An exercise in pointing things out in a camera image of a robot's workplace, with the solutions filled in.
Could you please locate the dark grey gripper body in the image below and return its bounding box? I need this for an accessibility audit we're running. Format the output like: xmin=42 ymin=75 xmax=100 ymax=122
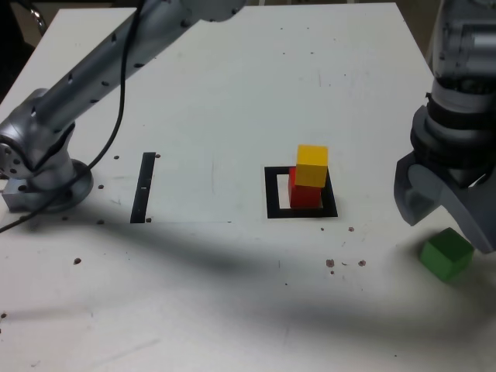
xmin=412 ymin=153 xmax=496 ymax=190

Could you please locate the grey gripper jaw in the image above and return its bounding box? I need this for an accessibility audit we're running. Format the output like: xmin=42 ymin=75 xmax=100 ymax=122
xmin=411 ymin=165 xmax=496 ymax=256
xmin=394 ymin=153 xmax=443 ymax=226

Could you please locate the green cube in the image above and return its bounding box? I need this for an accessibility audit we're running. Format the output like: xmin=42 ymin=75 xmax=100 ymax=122
xmin=418 ymin=227 xmax=476 ymax=282

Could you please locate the yellow cube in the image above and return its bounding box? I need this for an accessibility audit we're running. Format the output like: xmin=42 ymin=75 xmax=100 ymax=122
xmin=294 ymin=144 xmax=329 ymax=189

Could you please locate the red cube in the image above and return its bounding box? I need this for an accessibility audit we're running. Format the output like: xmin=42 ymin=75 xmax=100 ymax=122
xmin=288 ymin=166 xmax=325 ymax=210

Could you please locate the black tape square outline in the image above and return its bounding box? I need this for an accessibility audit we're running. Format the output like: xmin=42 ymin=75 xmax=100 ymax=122
xmin=263 ymin=165 xmax=339 ymax=220

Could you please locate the black tape strip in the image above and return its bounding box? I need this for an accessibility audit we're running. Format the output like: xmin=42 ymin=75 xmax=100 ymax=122
xmin=130 ymin=151 xmax=157 ymax=225

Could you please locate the long black cable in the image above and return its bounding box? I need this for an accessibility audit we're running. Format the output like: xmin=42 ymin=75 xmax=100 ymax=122
xmin=0 ymin=0 xmax=148 ymax=233

